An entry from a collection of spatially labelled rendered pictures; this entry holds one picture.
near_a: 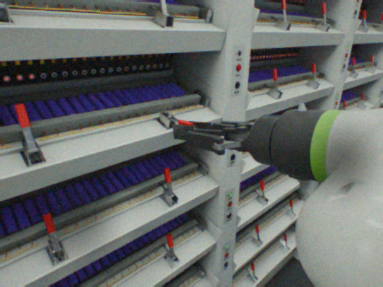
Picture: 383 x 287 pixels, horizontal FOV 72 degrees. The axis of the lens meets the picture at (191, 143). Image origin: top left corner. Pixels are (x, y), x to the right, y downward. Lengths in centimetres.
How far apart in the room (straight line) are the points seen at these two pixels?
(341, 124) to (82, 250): 50
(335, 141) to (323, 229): 14
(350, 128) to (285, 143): 7
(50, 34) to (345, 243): 42
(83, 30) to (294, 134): 34
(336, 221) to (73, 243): 50
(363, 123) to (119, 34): 38
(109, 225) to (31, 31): 40
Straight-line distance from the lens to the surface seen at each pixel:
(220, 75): 67
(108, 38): 48
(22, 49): 45
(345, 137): 32
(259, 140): 38
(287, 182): 122
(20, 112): 48
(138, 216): 64
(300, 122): 35
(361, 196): 21
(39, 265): 60
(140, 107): 59
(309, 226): 22
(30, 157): 49
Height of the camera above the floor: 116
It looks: 22 degrees down
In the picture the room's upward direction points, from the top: straight up
